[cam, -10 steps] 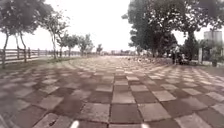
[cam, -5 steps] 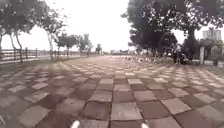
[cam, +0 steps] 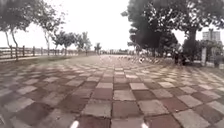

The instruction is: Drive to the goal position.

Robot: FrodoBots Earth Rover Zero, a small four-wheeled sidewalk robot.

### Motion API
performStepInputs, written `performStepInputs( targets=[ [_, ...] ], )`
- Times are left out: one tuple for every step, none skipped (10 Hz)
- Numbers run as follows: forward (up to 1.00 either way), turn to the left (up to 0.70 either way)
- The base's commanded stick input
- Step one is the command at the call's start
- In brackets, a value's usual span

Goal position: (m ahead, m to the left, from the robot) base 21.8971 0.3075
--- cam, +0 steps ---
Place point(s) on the row of trees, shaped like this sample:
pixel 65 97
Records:
pixel 16 13

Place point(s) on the pale tall building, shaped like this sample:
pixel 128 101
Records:
pixel 211 36

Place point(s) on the wooden fence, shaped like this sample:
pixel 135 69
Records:
pixel 23 50

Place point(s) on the robot's own part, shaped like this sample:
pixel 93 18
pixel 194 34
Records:
pixel 74 124
pixel 144 125

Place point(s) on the large dark trees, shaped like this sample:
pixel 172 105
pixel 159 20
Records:
pixel 153 23

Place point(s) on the grass strip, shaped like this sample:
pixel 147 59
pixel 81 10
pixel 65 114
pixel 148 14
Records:
pixel 50 59

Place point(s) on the pale pillar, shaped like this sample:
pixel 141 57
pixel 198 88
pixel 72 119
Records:
pixel 203 56

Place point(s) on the red and grey checkered pavement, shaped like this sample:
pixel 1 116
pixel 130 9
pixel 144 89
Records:
pixel 113 96

